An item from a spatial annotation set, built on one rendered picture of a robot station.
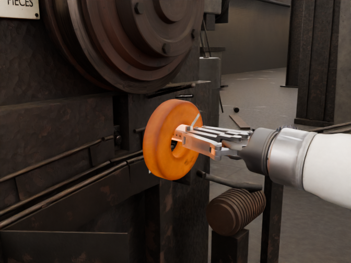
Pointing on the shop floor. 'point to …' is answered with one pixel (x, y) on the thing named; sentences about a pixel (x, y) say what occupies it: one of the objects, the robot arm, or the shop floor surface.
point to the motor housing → (233, 223)
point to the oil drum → (213, 67)
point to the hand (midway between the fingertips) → (175, 131)
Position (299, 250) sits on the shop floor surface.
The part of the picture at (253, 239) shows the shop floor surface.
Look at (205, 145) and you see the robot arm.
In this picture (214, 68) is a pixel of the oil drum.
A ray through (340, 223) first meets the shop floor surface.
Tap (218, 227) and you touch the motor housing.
